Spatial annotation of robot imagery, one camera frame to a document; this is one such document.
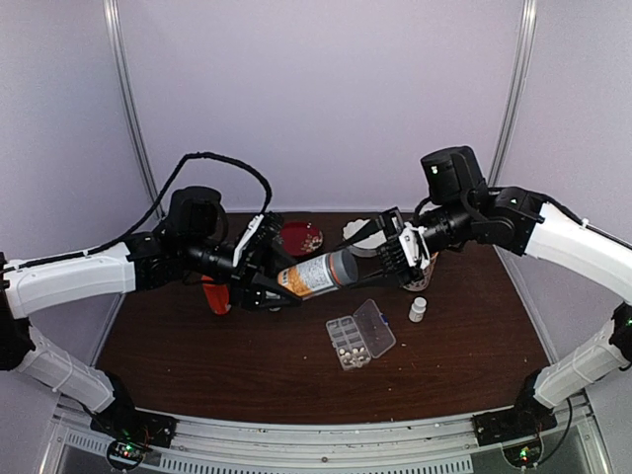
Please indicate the left aluminium frame post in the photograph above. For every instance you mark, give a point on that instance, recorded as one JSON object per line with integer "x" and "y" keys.
{"x": 114, "y": 30}

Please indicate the aluminium frame post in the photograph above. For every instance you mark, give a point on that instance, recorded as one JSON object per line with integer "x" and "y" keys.
{"x": 114, "y": 30}
{"x": 522, "y": 58}

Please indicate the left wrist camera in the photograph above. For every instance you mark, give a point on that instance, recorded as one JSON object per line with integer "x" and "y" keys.
{"x": 263, "y": 227}

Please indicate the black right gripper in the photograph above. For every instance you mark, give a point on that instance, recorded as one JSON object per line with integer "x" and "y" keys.
{"x": 391, "y": 276}

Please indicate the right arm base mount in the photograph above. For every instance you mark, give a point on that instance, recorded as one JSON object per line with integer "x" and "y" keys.
{"x": 518, "y": 433}

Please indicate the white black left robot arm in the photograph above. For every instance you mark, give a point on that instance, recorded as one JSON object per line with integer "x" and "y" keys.
{"x": 190, "y": 238}

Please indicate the grey lid supplement bottle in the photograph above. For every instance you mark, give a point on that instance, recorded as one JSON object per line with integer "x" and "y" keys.
{"x": 320, "y": 275}

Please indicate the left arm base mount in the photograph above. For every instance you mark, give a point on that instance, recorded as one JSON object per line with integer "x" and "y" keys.
{"x": 135, "y": 433}

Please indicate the orange pill bottle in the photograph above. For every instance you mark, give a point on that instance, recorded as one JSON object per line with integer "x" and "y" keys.
{"x": 217, "y": 295}

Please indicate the red floral plate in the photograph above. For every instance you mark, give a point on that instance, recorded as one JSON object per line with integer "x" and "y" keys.
{"x": 301, "y": 239}

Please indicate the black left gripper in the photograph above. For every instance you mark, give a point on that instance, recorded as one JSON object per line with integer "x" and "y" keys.
{"x": 246, "y": 282}

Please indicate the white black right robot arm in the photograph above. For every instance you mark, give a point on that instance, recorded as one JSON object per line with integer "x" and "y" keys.
{"x": 462, "y": 207}

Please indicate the floral mug yellow inside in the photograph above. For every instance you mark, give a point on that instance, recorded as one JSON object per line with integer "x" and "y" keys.
{"x": 423, "y": 282}

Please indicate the clear plastic pill organizer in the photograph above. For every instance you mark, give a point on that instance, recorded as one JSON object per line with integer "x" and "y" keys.
{"x": 361, "y": 337}

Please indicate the right aluminium frame post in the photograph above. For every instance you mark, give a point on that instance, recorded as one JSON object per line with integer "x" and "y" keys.
{"x": 522, "y": 58}

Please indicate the front aluminium rail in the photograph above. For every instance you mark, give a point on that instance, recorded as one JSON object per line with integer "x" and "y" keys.
{"x": 439, "y": 445}

